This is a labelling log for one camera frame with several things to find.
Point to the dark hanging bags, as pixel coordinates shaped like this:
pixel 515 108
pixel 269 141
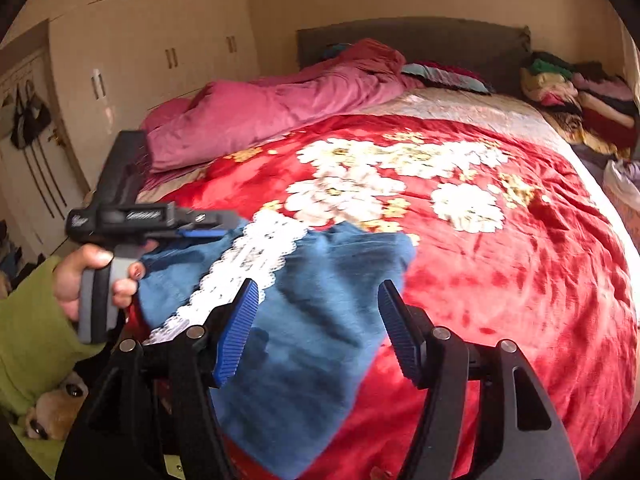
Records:
pixel 30 120

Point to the pink duvet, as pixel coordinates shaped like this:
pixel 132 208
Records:
pixel 250 110

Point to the dark headboard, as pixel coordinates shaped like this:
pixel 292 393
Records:
pixel 450 45

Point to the red floral blanket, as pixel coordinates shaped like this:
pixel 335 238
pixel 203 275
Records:
pixel 500 310

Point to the person's green-sleeved left forearm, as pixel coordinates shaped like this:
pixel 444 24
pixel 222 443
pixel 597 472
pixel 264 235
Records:
pixel 30 340

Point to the beige wardrobe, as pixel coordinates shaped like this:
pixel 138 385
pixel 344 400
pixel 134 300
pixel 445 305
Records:
pixel 150 60

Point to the teal cloth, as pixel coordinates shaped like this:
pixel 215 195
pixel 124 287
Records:
pixel 336 50

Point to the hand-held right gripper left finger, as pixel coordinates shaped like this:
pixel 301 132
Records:
pixel 240 330

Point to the lilac crumpled cloth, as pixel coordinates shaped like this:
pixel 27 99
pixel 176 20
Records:
pixel 622 185

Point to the person's left hand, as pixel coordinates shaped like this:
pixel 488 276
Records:
pixel 70 280

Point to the pile of folded clothes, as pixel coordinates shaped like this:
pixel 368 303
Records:
pixel 585 100

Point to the blue denim pants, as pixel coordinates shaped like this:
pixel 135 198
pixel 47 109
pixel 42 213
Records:
pixel 310 360

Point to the striped pillow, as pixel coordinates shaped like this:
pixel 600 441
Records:
pixel 445 76

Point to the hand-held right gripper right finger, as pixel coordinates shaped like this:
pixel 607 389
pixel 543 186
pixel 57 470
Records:
pixel 400 335

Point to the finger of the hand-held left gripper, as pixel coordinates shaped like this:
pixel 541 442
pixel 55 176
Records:
pixel 205 225

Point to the cream door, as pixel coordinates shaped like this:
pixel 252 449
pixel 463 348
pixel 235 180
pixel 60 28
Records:
pixel 30 185

